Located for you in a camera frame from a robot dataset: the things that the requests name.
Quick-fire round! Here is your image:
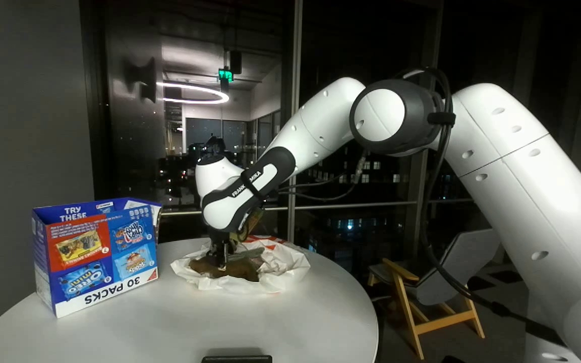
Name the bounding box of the black flat device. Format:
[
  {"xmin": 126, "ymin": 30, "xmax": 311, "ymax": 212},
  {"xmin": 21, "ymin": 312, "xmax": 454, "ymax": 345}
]
[{"xmin": 199, "ymin": 350, "xmax": 274, "ymax": 363}]

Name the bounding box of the wooden folding chair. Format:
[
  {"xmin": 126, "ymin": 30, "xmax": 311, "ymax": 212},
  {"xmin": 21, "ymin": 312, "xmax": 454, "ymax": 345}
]
[{"xmin": 368, "ymin": 256, "xmax": 488, "ymax": 363}]

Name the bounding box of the ring ceiling light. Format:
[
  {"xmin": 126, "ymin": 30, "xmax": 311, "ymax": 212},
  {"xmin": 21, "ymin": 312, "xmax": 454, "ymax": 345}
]
[{"xmin": 154, "ymin": 79, "xmax": 232, "ymax": 108}]

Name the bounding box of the blue snack variety box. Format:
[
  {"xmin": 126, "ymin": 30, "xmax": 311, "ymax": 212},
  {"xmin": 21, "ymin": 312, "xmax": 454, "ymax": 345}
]
[{"xmin": 31, "ymin": 195, "xmax": 164, "ymax": 321}]

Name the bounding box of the white window frame post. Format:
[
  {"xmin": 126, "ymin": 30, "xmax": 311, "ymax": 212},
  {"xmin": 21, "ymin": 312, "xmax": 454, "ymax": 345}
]
[{"xmin": 285, "ymin": 0, "xmax": 307, "ymax": 246}]

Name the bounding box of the white window rail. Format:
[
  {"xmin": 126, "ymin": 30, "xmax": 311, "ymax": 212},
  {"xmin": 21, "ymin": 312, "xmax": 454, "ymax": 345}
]
[{"xmin": 158, "ymin": 195, "xmax": 480, "ymax": 217}]

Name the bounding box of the green exit sign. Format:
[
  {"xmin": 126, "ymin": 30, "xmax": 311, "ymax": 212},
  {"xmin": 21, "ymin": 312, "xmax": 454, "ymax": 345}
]
[{"xmin": 216, "ymin": 64, "xmax": 236, "ymax": 87}]

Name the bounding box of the grey chair panel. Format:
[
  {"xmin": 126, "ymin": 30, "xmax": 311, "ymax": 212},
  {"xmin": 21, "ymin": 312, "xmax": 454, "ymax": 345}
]
[{"xmin": 413, "ymin": 225, "xmax": 509, "ymax": 308}]

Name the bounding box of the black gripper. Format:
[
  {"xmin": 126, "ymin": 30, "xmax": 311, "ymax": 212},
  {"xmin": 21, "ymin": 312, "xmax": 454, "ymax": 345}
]
[{"xmin": 203, "ymin": 212, "xmax": 266, "ymax": 271}]

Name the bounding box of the white red plastic bag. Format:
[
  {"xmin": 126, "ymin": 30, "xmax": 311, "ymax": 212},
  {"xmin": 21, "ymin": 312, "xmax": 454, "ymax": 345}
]
[{"xmin": 169, "ymin": 233, "xmax": 313, "ymax": 295}]

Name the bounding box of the brown moose toy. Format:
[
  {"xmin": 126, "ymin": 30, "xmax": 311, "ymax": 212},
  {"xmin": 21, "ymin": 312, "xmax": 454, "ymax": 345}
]
[{"xmin": 188, "ymin": 246, "xmax": 266, "ymax": 283}]

